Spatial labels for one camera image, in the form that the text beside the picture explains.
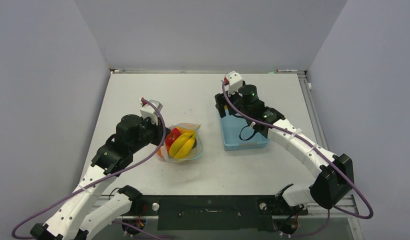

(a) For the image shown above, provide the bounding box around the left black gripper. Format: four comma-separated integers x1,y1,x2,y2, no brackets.
129,115,171,154

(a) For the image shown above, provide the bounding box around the red apple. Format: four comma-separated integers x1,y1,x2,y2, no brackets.
165,127,181,148

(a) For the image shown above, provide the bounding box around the blue plastic basket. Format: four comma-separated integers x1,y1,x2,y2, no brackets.
219,105,270,151

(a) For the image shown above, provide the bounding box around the yellow banana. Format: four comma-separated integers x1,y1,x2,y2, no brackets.
168,132,196,159

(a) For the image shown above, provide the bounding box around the clear zip top bag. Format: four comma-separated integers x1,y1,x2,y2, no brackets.
156,123,204,163

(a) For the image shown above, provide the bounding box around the green lime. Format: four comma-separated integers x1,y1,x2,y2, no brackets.
192,138,197,149

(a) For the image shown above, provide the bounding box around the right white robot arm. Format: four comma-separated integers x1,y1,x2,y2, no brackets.
214,83,354,214

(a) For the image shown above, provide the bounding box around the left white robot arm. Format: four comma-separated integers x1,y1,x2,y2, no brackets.
30,111,170,240

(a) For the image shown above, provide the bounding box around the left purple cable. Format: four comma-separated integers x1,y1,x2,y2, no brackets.
11,97,167,240

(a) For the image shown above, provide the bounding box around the purple cable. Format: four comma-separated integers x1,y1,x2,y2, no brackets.
221,79,374,220
11,97,167,240

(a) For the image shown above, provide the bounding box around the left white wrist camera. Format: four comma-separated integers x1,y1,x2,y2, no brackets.
139,97,163,125

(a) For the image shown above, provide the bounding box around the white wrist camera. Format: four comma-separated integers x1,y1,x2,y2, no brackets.
223,71,244,96
139,97,163,125

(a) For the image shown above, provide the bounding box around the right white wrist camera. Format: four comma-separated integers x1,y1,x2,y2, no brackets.
223,71,244,96

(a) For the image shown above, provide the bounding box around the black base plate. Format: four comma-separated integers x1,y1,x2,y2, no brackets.
135,194,285,232

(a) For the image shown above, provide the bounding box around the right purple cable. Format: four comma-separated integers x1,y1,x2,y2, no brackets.
221,79,374,220

